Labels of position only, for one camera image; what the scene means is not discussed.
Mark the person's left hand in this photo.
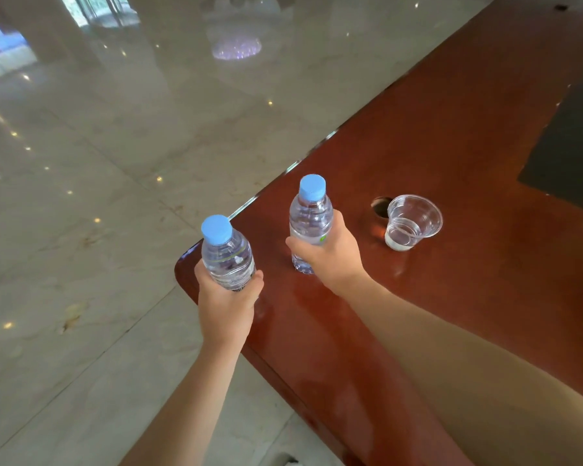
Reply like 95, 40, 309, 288
194, 259, 265, 353

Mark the red wooden table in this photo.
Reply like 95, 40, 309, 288
174, 0, 583, 466

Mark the person's left forearm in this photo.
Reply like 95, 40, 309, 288
119, 339, 244, 466

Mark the clear plastic cup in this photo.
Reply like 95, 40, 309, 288
384, 194, 444, 252

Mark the black table mat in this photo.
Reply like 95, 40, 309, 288
517, 74, 583, 217

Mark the person's right forearm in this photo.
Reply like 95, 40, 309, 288
339, 276, 583, 466

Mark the clear blue-capped water bottle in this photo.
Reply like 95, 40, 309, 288
289, 174, 334, 276
201, 214, 257, 292

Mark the glass door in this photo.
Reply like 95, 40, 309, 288
0, 6, 36, 79

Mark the person's right hand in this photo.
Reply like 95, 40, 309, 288
285, 209, 370, 296

